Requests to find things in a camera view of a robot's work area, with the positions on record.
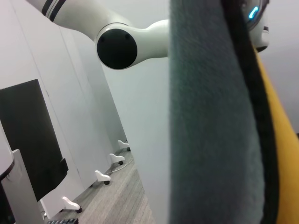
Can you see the black monitor screen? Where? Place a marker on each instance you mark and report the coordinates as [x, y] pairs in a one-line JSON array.
[[28, 140]]

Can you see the grey stand column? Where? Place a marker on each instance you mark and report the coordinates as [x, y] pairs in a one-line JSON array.
[[21, 186]]

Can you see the grey yellow towel black edge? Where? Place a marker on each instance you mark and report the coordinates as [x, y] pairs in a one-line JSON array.
[[210, 116]]

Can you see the black keyboard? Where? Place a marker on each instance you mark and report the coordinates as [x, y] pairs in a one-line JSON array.
[[63, 221]]

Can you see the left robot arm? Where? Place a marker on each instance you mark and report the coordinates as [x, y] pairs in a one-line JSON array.
[[81, 21]]

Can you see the white partition caster foot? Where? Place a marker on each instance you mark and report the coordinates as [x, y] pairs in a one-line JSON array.
[[115, 158], [122, 145], [101, 176], [70, 203]]

